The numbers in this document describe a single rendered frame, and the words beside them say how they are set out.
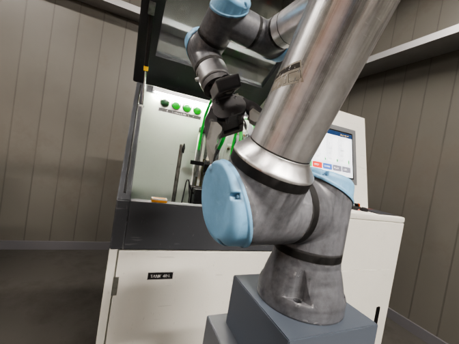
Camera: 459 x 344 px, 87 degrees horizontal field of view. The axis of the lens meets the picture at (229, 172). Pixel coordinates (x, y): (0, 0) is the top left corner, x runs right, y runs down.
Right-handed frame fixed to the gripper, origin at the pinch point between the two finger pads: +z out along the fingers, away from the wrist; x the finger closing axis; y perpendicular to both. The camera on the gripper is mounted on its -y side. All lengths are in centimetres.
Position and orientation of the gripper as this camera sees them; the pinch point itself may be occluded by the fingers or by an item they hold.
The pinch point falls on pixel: (247, 152)
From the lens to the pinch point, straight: 48.9
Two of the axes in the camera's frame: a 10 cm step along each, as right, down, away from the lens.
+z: 3.4, 8.8, -3.3
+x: -9.4, 3.2, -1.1
